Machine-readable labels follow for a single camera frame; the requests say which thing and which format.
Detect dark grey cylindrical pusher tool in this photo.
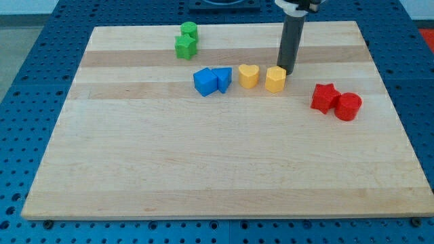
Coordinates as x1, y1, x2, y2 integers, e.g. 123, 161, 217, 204
277, 15, 305, 75

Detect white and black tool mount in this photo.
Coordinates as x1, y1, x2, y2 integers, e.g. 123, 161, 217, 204
274, 0, 326, 17

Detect yellow hexagon block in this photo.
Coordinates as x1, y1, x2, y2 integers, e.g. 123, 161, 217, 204
264, 66, 286, 93

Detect yellow heart block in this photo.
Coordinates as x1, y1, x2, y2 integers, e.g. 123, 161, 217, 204
238, 64, 260, 89

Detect red star block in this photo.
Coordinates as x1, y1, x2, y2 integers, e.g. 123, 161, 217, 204
311, 83, 341, 114

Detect blue triangle block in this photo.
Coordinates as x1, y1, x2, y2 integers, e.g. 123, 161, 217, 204
212, 67, 233, 94

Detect red cylinder block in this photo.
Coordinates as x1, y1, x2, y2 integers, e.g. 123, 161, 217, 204
334, 93, 363, 121

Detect blue cube block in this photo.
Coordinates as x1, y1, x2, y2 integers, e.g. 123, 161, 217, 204
193, 68, 218, 96

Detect green cylinder block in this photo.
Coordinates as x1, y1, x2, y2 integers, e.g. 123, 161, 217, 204
180, 21, 199, 41

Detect green star block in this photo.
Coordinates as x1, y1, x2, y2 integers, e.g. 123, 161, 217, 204
174, 34, 197, 60

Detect light wooden board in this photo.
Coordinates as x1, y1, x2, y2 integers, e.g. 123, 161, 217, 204
22, 21, 433, 220

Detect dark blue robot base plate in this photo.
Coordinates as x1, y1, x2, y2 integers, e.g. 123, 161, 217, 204
186, 0, 261, 13

